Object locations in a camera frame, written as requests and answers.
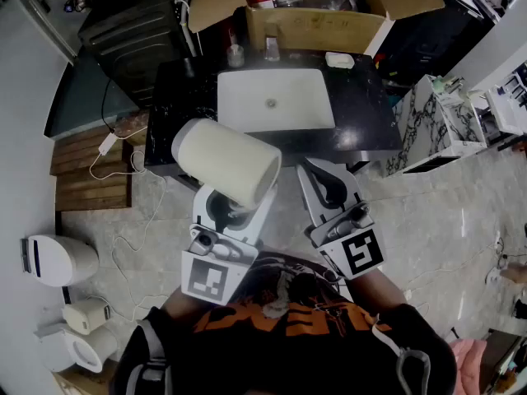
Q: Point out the white marble pattern cabinet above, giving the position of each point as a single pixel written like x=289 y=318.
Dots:
x=436 y=130

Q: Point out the right hand-held gripper camera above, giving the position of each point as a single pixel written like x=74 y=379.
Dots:
x=361 y=216

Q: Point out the beige small box device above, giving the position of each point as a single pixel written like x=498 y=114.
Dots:
x=84 y=316

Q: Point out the brown cardboard box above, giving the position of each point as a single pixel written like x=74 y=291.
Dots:
x=321 y=27

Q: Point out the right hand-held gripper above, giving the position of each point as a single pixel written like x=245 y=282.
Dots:
x=364 y=253

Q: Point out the pink cloth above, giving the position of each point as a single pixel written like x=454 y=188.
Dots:
x=467 y=364

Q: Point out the white T-shaped plastic part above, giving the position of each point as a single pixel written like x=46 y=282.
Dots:
x=224 y=159

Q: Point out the brown stone sill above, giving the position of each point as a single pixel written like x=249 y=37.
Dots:
x=131 y=128

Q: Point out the hand-held gripper camera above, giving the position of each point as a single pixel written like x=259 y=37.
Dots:
x=361 y=216
x=203 y=241

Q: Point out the white rectangular sink basin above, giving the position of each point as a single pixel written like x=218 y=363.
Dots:
x=276 y=97

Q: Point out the wooden slat mat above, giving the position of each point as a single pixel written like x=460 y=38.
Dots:
x=90 y=171

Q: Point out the dark washing machine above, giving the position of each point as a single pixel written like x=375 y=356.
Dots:
x=131 y=43

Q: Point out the left hand-held gripper camera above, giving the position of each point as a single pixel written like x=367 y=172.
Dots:
x=203 y=241

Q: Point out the clear soap dispenser bottle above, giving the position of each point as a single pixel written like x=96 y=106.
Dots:
x=235 y=56

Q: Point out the dark grey platform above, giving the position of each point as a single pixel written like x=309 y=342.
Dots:
x=86 y=97

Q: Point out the white soap dish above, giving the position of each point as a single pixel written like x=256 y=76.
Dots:
x=339 y=60

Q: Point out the person's right forearm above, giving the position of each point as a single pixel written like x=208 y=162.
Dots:
x=376 y=292

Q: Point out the black shirt with orange print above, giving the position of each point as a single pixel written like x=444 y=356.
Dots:
x=288 y=344

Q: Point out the person's left forearm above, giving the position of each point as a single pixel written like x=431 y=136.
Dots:
x=181 y=305

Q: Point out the chrome faucet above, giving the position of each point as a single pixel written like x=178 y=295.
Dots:
x=271 y=47

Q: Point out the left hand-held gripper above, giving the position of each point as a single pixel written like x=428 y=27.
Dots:
x=206 y=280

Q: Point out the white power adapter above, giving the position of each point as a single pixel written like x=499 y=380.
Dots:
x=108 y=143

